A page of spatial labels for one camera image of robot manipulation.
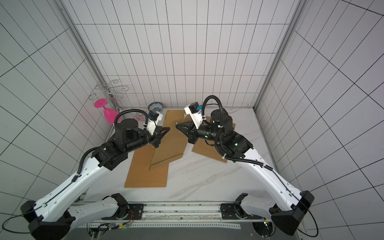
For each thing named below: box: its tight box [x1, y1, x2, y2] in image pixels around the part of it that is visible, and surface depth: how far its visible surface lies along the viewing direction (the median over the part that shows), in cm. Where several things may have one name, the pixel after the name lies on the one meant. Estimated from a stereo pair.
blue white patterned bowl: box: [147, 102, 164, 112], surface depth 120 cm
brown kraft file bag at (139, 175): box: [124, 144, 169, 188], surface depth 85 cm
